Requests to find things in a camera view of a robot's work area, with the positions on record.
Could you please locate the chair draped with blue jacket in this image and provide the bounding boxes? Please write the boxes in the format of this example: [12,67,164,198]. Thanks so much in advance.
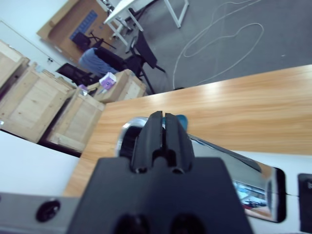
[78,47,127,77]

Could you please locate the white floor cable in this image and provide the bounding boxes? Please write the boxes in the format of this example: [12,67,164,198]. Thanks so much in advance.
[172,0,265,89]

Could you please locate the white capsule coffee machine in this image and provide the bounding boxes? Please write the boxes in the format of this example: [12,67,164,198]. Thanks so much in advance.
[116,116,312,234]

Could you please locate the teal plastic tray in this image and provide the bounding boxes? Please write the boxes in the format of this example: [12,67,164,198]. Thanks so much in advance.
[177,114,190,131]

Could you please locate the white metal frame desk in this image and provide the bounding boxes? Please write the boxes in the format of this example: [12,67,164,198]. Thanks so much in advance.
[96,0,190,47]

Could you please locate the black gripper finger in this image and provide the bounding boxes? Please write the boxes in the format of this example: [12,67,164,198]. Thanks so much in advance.
[130,110,164,174]
[163,112,196,175]

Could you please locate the light wooden crate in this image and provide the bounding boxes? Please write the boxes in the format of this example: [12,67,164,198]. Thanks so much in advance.
[47,87,106,154]
[0,39,31,91]
[87,69,148,103]
[0,62,75,144]

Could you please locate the white flat panel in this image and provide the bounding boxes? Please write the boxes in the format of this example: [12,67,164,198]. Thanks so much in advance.
[0,130,81,195]

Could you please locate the brown board with blue grid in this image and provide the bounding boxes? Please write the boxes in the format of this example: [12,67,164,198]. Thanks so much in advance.
[36,0,112,63]

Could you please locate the black mesh office chair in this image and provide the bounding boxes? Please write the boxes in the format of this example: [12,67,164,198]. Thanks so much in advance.
[55,62,98,86]

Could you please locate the purple and white box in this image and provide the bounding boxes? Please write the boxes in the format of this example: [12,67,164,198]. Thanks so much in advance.
[98,72,117,89]

